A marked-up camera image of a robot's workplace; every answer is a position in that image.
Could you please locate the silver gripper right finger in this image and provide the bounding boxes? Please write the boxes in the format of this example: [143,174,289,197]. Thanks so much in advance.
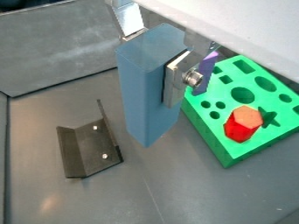
[163,41,221,108]

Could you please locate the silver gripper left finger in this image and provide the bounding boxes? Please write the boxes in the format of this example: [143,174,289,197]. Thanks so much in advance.
[106,0,147,42]

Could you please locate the red hexagonal prism block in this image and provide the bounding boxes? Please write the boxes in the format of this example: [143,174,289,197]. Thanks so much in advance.
[223,105,263,143]

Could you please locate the purple notched rectangular block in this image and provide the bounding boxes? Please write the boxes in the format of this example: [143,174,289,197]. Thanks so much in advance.
[191,52,219,96]

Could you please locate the black angled bracket stand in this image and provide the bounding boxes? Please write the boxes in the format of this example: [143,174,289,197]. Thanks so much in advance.
[56,101,124,179]

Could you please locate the green shape sorting board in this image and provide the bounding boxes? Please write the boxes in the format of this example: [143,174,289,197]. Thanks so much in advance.
[182,55,299,168]

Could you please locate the blue rectangular block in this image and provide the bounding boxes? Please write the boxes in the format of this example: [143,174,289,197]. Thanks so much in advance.
[116,24,186,147]

